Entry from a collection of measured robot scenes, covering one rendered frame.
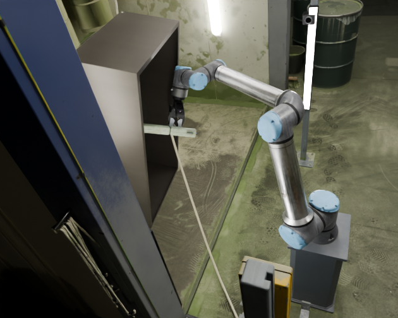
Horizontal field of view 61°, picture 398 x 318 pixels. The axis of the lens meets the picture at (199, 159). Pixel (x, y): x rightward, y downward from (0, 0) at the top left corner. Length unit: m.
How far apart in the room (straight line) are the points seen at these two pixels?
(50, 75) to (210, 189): 2.43
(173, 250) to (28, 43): 2.21
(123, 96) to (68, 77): 0.82
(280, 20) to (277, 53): 0.34
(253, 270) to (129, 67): 1.11
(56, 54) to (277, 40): 3.01
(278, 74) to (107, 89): 2.47
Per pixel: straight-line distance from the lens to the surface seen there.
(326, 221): 1.84
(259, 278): 0.74
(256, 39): 3.70
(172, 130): 1.91
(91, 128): 0.91
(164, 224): 2.92
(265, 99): 1.61
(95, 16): 3.41
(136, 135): 1.77
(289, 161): 1.51
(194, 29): 3.87
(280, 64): 3.76
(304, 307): 1.31
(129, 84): 1.59
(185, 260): 2.68
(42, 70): 0.79
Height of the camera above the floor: 2.29
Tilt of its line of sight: 41 degrees down
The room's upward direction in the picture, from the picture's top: 11 degrees counter-clockwise
